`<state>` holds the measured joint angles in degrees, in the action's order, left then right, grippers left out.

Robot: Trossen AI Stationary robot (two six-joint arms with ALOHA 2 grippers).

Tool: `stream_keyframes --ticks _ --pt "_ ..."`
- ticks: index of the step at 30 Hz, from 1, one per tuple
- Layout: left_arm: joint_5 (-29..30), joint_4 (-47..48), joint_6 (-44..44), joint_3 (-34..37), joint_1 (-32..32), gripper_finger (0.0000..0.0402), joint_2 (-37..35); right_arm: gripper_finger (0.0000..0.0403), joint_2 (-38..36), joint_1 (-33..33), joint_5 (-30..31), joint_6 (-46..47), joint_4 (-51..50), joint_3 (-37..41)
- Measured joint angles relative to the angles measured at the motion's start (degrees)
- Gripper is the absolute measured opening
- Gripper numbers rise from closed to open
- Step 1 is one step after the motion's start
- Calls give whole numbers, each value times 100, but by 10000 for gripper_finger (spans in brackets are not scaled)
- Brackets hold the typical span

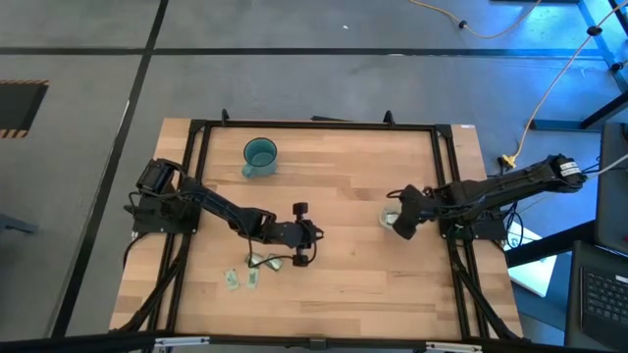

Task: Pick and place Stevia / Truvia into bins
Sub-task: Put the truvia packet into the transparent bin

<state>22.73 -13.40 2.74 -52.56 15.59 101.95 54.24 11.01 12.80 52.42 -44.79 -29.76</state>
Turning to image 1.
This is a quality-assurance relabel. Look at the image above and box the grey monitor back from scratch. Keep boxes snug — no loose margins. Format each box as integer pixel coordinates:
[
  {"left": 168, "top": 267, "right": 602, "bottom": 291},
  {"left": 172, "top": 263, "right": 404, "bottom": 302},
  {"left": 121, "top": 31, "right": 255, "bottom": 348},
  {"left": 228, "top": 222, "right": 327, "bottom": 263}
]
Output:
[{"left": 594, "top": 122, "right": 628, "bottom": 256}]

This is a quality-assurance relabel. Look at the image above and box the black laptop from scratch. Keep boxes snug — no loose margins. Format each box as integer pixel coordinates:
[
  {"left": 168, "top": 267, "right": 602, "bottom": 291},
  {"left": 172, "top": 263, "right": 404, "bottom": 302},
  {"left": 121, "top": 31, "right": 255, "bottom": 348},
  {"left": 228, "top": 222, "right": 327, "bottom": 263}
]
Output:
[{"left": 563, "top": 239, "right": 628, "bottom": 352}]

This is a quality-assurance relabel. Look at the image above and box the blue metal table frame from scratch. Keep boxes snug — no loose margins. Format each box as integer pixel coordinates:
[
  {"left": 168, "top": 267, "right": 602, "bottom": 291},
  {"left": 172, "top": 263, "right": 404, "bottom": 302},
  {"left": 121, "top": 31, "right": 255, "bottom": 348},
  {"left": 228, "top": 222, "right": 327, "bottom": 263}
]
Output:
[{"left": 529, "top": 0, "right": 628, "bottom": 131}]

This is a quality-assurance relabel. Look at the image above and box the black aluminium table frame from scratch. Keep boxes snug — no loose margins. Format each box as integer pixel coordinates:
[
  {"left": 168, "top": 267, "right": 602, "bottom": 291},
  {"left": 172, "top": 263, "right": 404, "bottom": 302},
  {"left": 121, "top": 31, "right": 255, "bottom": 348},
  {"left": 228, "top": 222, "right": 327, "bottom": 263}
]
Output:
[{"left": 110, "top": 108, "right": 529, "bottom": 353}]

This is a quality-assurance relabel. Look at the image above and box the yellow extension cable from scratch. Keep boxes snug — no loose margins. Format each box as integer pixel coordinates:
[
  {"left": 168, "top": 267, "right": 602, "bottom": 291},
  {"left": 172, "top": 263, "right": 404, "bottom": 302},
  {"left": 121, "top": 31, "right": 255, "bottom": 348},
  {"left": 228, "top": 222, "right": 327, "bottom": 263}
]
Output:
[{"left": 499, "top": 0, "right": 628, "bottom": 171}]

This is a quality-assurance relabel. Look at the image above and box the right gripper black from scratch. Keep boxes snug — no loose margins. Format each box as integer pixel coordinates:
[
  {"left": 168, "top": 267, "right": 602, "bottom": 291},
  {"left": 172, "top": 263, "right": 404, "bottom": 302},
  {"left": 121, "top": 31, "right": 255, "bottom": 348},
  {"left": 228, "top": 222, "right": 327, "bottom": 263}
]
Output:
[{"left": 392, "top": 184, "right": 436, "bottom": 241}]

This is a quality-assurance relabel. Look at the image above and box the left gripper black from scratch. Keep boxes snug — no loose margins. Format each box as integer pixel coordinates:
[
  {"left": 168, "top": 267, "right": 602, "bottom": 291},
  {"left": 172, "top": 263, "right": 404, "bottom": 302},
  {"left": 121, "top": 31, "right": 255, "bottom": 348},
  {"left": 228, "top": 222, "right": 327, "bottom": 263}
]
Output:
[{"left": 267, "top": 201, "right": 325, "bottom": 269}]

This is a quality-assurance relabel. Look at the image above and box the yellow floor cable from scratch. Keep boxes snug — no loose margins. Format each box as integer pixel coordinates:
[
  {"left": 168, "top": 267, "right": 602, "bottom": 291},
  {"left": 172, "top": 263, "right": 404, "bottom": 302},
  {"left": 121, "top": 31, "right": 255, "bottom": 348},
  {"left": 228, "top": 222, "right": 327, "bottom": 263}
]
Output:
[{"left": 409, "top": 0, "right": 544, "bottom": 40}]

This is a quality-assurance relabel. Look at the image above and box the clear plastic container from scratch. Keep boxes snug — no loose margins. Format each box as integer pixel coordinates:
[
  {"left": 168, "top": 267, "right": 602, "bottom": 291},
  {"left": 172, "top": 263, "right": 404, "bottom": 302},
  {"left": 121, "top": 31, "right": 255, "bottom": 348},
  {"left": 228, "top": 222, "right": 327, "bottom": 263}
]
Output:
[{"left": 378, "top": 205, "right": 404, "bottom": 231}]

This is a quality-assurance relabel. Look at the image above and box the blue ceramic mug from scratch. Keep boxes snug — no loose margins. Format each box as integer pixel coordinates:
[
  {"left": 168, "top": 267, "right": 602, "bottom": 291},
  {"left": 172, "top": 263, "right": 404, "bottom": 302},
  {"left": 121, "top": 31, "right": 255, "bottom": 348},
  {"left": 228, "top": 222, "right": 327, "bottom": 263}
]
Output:
[{"left": 240, "top": 136, "right": 280, "bottom": 179}]

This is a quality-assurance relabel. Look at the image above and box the grey chair base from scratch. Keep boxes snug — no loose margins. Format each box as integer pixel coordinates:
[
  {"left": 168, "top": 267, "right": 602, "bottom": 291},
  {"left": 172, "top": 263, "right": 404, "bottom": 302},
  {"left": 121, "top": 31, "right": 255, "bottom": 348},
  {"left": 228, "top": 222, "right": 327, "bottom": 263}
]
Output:
[{"left": 0, "top": 213, "right": 39, "bottom": 235}]

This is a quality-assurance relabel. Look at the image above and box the white paper sheet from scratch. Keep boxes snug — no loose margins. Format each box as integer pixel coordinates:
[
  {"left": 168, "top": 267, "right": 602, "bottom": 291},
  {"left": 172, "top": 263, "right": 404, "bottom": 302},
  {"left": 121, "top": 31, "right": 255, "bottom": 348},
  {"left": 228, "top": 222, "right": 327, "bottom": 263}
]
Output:
[{"left": 504, "top": 220, "right": 558, "bottom": 299}]

